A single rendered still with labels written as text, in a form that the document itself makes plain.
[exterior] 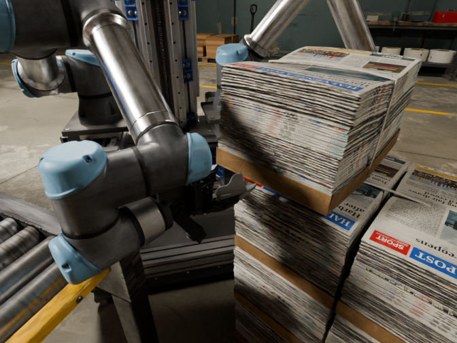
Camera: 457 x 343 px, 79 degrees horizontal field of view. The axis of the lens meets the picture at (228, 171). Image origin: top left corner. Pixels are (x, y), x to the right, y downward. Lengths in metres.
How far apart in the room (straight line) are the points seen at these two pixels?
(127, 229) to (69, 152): 0.14
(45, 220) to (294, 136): 0.53
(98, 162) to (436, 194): 0.66
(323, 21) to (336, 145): 6.68
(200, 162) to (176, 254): 0.93
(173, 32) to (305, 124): 0.72
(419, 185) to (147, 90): 0.61
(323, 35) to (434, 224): 6.64
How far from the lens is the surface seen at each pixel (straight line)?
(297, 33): 7.23
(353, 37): 1.00
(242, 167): 0.61
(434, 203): 0.71
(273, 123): 0.54
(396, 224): 0.61
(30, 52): 0.71
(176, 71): 1.13
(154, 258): 1.32
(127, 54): 0.54
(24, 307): 0.55
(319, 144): 0.50
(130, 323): 0.71
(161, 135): 0.42
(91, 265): 0.43
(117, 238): 0.44
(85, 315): 1.52
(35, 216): 0.71
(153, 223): 0.46
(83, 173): 0.36
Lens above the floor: 1.18
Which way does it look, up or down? 31 degrees down
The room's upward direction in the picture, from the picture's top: straight up
